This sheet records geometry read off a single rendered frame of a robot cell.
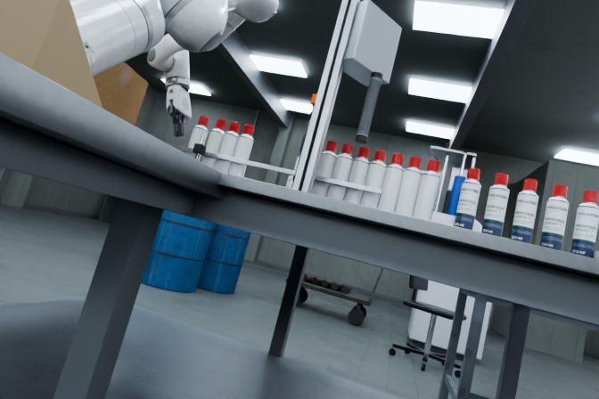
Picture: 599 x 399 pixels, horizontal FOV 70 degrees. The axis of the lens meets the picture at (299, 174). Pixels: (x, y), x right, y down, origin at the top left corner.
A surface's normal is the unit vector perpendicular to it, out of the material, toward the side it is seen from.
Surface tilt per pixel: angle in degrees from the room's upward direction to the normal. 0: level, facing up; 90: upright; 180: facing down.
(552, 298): 90
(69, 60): 90
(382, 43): 90
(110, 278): 90
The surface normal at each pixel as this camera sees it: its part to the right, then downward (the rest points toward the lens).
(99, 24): 0.80, -0.25
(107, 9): 0.67, -0.42
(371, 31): 0.64, 0.04
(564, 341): -0.22, -0.21
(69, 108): 0.94, 0.21
